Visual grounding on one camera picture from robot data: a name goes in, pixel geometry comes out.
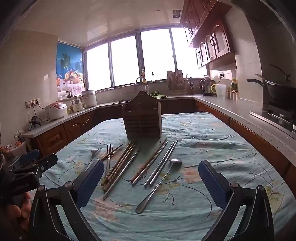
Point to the person's left hand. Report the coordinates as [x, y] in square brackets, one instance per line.
[23, 208]

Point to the small dark-capped bottle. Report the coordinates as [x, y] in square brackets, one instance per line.
[152, 77]

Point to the wooden knife rack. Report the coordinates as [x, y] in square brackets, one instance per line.
[174, 81]

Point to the wall socket strip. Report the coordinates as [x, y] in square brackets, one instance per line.
[32, 103]

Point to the fruit print window blind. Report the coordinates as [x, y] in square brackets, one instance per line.
[69, 64]

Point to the white electric cooker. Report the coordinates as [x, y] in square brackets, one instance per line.
[89, 98]

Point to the kitchen faucet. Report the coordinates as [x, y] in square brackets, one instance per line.
[141, 80]

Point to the dark kitchen tool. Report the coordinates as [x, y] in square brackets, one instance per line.
[190, 83]

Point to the gas stove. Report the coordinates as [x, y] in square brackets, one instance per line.
[277, 113]

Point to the wooden base cabinets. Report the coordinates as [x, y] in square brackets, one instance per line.
[76, 125]

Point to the white and red rice cooker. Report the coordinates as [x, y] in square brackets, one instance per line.
[55, 111]

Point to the metal chopstick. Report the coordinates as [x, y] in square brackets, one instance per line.
[150, 162]
[160, 162]
[163, 162]
[123, 171]

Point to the long metal spoon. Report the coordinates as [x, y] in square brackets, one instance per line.
[175, 162]

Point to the floral teal tablecloth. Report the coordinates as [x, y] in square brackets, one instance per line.
[196, 143]

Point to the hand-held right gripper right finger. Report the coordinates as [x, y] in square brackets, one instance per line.
[210, 180]

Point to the black wok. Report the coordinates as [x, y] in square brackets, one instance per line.
[279, 90]

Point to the small wall socket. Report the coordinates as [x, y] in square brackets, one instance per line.
[220, 74]

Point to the dark electric kettle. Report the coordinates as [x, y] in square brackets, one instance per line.
[207, 87]

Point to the white spice jars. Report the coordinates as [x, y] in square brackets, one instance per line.
[232, 95]

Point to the metal fork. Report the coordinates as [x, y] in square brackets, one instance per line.
[109, 150]

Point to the tall pale bottle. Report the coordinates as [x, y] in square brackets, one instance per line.
[143, 73]

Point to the small electric pot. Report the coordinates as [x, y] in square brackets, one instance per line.
[77, 105]

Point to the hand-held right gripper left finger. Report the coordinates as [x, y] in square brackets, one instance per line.
[92, 178]

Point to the wooden utensil holder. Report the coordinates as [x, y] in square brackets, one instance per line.
[142, 120]

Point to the yellow bottle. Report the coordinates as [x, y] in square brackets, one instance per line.
[234, 85]

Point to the wooden wall cabinets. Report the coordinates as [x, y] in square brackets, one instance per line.
[208, 30]

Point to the grey kitchen countertop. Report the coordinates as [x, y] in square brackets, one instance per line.
[219, 104]

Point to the kitchen window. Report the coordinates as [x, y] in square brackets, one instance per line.
[124, 62]

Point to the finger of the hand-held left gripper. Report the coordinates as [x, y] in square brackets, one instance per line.
[29, 156]
[46, 162]

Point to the green vegetables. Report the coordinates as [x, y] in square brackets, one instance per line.
[155, 93]

